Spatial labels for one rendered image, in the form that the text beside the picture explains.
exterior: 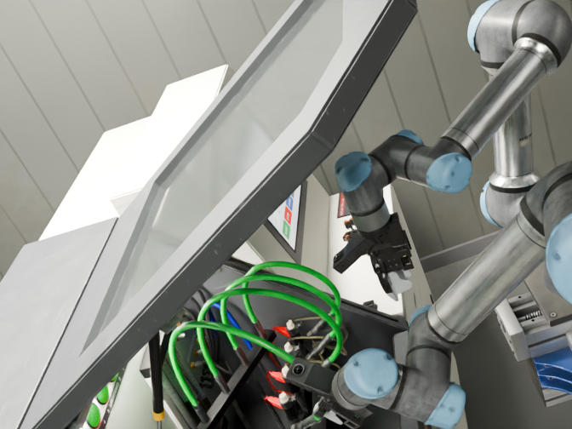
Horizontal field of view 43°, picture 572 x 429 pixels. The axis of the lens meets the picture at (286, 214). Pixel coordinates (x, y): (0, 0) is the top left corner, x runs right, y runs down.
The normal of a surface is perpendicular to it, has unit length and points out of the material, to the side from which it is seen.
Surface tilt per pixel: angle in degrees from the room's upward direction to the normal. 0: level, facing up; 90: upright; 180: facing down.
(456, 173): 90
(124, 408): 90
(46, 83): 90
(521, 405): 0
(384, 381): 45
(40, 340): 0
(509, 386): 0
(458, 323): 87
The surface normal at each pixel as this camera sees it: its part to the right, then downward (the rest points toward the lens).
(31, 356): -0.37, -0.79
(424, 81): 0.07, 0.51
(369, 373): 0.15, -0.40
